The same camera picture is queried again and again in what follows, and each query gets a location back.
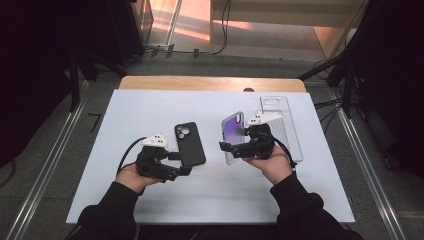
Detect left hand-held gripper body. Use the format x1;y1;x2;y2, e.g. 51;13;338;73
134;132;183;183

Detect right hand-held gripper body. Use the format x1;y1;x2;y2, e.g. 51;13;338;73
232;112;287;161

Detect iridescent phone case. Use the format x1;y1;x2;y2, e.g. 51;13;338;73
220;110;247;166

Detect black phone case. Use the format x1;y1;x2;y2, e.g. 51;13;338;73
173;121;207;168

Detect clear plastic tray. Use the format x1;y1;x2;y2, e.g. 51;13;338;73
256;95;305;164

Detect person's left hand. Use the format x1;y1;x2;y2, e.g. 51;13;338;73
114;162;165;195

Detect person's right hand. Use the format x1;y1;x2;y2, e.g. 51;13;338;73
244;144;295;186

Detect white board mat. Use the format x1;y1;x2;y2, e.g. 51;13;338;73
65;88;356;225

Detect black metal stand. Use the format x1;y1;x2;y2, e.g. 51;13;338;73
66;43;129;113
297;46;356;120

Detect silver metal pole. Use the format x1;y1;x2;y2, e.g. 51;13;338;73
164;0;184;48

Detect dark cabinet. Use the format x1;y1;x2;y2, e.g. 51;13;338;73
105;0;155;67

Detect left hand-held gripper black cable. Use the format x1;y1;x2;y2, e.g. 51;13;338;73
116;136;148;177

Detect hand-held gripper black cable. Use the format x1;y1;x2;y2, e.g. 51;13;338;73
116;136;148;177
265;130;298;173

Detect right hand-held gripper black cable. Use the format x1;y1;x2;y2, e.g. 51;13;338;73
265;130;298;173

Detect bundle of black floor cables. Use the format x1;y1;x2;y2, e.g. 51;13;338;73
313;97;346;133

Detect black hanging cable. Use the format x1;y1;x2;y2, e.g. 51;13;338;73
211;0;233;56

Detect metal floor rail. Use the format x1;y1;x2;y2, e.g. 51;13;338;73
327;88;408;240
4;79;90;240

